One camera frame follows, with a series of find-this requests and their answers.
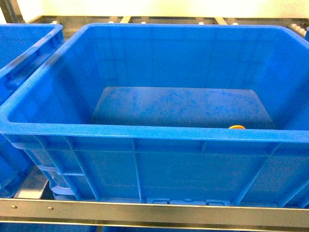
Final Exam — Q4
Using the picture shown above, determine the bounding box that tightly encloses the yellow push button switch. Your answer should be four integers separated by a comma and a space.
229, 125, 246, 130

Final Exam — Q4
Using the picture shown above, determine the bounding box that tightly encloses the large blue plastic bin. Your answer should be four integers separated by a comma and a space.
0, 23, 309, 208

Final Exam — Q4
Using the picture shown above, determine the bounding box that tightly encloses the blue bin at left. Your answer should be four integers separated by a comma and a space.
0, 24, 64, 198

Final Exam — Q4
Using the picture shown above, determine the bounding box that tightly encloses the blue bin at right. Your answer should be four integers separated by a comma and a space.
304, 27, 309, 42

